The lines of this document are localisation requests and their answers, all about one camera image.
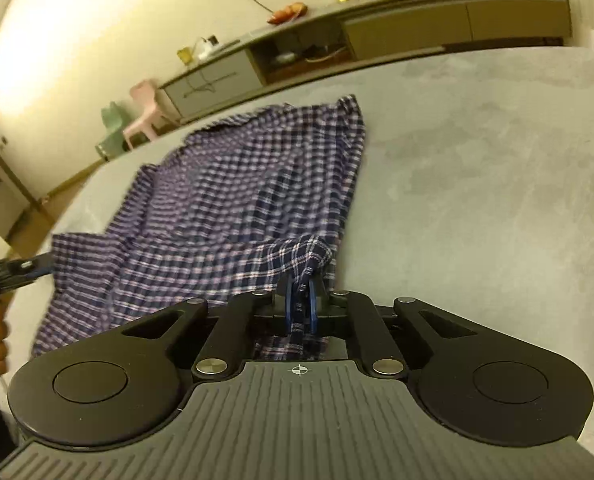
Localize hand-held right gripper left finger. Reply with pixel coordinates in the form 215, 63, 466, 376
121, 280, 300, 379

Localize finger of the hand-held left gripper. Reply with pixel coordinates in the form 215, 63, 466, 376
19, 252, 56, 287

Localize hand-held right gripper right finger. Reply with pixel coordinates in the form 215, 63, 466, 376
304, 277, 478, 378

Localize blue plaid shirt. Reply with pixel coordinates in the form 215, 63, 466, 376
31, 94, 368, 362

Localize green plastic chair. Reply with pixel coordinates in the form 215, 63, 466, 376
96, 101, 128, 162

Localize pink plastic chair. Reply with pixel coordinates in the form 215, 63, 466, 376
123, 79, 174, 152

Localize grey bed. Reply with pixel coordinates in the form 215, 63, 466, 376
0, 45, 594, 461

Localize long grey media cabinet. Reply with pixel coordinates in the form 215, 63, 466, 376
158, 0, 574, 127

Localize orange red ornament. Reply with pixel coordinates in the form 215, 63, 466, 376
268, 3, 308, 24

